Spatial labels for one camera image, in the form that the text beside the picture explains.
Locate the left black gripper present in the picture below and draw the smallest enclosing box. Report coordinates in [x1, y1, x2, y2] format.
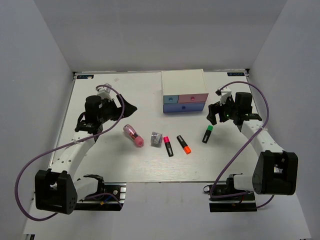
[98, 94, 138, 124]

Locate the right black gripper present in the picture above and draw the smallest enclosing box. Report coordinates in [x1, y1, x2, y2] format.
[207, 94, 239, 126]

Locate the green cap black highlighter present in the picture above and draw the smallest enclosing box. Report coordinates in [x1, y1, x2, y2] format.
[202, 125, 213, 144]

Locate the pink small drawer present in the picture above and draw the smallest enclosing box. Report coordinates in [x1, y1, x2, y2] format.
[178, 93, 209, 104]

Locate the blue wide drawer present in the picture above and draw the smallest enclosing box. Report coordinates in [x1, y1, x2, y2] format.
[163, 102, 205, 113]

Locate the pink glue stick tube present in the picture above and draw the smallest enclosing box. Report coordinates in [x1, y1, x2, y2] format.
[123, 124, 144, 148]

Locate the clear paperclip jar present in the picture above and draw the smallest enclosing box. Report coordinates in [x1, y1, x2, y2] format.
[150, 131, 163, 147]

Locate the orange cap black highlighter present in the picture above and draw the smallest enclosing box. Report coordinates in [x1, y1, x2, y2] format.
[176, 135, 192, 155]

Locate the light blue small drawer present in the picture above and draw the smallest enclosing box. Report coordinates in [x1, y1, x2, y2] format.
[163, 95, 179, 105]

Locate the pink cap black highlighter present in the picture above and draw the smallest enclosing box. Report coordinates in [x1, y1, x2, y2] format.
[163, 136, 174, 157]

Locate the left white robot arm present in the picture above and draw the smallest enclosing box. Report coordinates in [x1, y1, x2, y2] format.
[35, 94, 137, 215]

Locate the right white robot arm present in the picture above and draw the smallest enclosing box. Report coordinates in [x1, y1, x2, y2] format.
[207, 90, 298, 200]

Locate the white drawer cabinet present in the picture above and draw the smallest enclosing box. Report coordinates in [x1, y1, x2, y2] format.
[161, 69, 209, 102]

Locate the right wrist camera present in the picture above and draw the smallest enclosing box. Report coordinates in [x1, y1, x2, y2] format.
[215, 86, 232, 106]

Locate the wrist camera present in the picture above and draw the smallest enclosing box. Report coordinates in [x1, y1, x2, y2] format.
[215, 86, 232, 106]
[95, 83, 112, 100]

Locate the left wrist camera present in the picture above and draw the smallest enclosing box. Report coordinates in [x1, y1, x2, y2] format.
[95, 83, 112, 100]

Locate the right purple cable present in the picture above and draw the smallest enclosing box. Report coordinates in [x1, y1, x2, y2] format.
[208, 81, 275, 210]

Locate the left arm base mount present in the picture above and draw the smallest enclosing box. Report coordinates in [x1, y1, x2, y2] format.
[74, 183, 127, 212]

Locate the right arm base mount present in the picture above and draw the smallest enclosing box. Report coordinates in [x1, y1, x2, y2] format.
[209, 182, 257, 213]

